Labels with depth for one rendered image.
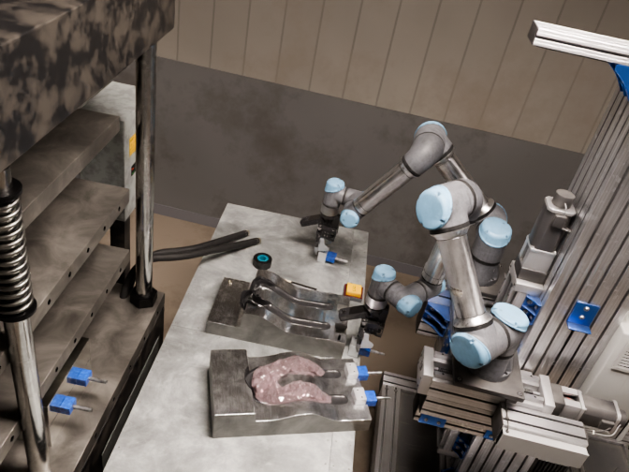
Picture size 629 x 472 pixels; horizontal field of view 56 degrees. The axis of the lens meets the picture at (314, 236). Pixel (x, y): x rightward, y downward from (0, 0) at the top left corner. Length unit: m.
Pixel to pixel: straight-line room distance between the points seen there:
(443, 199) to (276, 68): 2.06
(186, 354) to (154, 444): 0.37
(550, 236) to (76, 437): 1.56
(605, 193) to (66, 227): 1.54
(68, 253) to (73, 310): 0.25
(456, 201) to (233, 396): 0.88
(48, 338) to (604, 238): 1.64
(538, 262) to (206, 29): 2.33
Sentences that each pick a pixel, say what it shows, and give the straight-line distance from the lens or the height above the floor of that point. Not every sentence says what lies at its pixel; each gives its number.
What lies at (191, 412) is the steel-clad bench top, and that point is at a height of 0.80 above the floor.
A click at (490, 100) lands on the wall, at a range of 3.53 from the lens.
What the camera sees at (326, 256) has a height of 0.84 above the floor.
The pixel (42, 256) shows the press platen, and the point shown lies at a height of 1.29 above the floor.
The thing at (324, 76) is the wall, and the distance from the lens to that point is 3.51.
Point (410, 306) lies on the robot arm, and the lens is 1.92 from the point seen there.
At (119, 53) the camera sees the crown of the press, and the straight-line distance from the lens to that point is 1.49.
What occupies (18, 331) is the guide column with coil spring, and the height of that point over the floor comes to 1.35.
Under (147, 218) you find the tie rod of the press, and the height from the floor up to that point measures 1.18.
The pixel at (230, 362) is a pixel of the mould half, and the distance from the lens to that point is 1.96.
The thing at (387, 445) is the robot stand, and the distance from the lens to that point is 2.74.
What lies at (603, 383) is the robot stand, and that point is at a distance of 2.25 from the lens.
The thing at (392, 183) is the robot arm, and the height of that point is 1.34.
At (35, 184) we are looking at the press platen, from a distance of 1.58.
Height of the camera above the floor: 2.35
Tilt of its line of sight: 34 degrees down
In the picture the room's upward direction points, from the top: 12 degrees clockwise
